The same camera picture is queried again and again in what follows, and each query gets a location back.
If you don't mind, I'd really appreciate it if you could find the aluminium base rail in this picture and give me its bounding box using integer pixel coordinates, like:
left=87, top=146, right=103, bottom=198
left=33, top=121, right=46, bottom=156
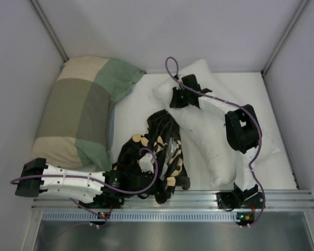
left=32, top=190, right=314, bottom=210

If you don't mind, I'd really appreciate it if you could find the left aluminium corner post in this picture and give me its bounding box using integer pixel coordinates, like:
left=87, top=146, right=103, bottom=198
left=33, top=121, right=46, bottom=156
left=27, top=0, right=69, bottom=63

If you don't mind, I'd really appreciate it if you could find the white care label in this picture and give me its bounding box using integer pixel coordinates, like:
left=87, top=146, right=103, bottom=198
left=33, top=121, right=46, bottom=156
left=167, top=138, right=181, bottom=158

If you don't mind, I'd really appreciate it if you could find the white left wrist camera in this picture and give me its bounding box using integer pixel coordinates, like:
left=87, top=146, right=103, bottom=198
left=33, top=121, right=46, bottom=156
left=139, top=153, right=155, bottom=174

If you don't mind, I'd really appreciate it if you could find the black floral plush pillowcase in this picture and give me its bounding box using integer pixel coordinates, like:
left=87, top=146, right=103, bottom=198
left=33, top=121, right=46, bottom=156
left=113, top=110, right=190, bottom=204

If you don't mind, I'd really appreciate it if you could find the aluminium corner post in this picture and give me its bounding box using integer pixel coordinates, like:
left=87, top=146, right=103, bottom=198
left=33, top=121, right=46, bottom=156
left=261, top=0, right=311, bottom=76
left=27, top=0, right=69, bottom=63

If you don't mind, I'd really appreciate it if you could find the right aluminium corner post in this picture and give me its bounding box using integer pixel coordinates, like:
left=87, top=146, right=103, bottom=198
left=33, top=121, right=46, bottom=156
left=261, top=0, right=311, bottom=76

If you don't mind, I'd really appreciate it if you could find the green beige patchwork pillow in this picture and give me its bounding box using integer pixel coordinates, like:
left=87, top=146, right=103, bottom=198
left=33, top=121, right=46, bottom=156
left=31, top=56, right=145, bottom=171

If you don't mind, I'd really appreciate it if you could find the perforated grey cable duct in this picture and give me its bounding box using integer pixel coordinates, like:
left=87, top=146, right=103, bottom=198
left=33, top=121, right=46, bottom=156
left=41, top=209, right=254, bottom=223

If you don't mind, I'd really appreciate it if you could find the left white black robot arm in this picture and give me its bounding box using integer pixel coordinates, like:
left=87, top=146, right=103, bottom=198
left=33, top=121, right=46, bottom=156
left=10, top=155, right=158, bottom=204

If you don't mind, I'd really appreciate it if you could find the white pillow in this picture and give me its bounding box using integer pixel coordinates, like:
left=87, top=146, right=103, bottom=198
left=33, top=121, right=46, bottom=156
left=152, top=59, right=280, bottom=188

